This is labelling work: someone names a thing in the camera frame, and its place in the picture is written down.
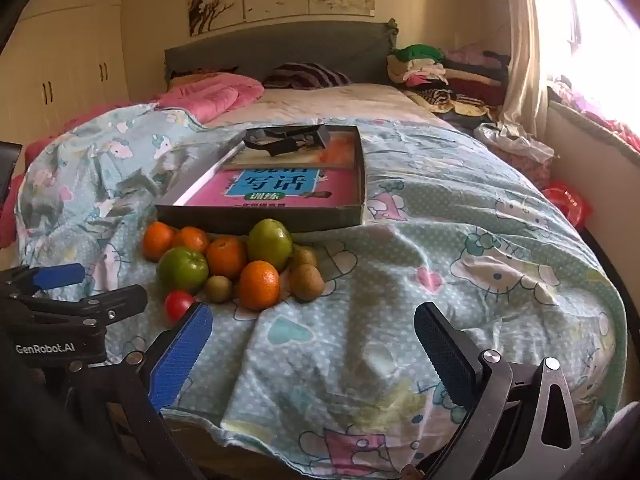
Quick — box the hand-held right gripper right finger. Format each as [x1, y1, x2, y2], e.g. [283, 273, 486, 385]
[414, 301, 583, 480]

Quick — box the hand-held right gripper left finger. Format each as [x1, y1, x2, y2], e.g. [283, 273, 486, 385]
[65, 302, 213, 480]

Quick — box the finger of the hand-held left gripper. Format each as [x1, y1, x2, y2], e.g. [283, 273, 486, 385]
[0, 262, 86, 301]
[27, 284, 149, 332]

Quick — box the red tomato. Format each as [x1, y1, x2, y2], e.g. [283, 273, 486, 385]
[165, 290, 197, 324]

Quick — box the brown kiwi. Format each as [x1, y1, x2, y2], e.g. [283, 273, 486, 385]
[291, 247, 319, 269]
[204, 275, 234, 304]
[289, 263, 325, 302]

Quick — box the orange mandarin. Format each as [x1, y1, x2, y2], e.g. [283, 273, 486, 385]
[206, 236, 248, 281]
[142, 221, 177, 262]
[173, 226, 211, 255]
[238, 260, 281, 311]

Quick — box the metal tray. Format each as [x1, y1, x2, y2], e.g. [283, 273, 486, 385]
[155, 124, 368, 235]

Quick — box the cartoon cat printed blanket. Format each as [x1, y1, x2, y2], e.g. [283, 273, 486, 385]
[15, 102, 628, 466]

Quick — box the black flat object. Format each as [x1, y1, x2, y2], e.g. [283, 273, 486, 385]
[0, 142, 24, 206]

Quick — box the pink book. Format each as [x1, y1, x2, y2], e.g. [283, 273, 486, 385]
[186, 166, 364, 209]

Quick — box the red plastic bag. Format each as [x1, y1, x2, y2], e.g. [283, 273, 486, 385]
[542, 181, 593, 228]

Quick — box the cream wardrobe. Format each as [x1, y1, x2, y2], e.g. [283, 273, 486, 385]
[0, 0, 130, 133]

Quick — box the white plastic bag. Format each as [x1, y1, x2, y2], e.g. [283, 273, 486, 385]
[474, 122, 556, 163]

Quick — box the green and white book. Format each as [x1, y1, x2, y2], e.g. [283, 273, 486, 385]
[222, 129, 362, 171]

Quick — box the pink quilt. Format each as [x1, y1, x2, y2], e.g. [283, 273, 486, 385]
[150, 72, 265, 123]

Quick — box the beige bed sheet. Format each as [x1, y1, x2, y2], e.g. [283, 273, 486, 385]
[200, 82, 441, 128]

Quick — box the pile of folded clothes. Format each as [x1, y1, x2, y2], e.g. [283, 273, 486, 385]
[387, 44, 512, 126]

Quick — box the floral cloth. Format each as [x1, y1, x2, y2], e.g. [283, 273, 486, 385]
[547, 75, 640, 151]

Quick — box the striped pillow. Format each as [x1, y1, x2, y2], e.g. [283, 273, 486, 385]
[262, 62, 353, 91]

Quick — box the grey bed headboard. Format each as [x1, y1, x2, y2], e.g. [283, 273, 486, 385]
[164, 19, 399, 86]

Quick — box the cream curtain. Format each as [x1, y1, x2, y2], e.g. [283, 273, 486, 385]
[502, 0, 551, 136]

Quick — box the black plastic bracket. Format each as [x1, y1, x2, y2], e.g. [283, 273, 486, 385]
[242, 124, 333, 157]

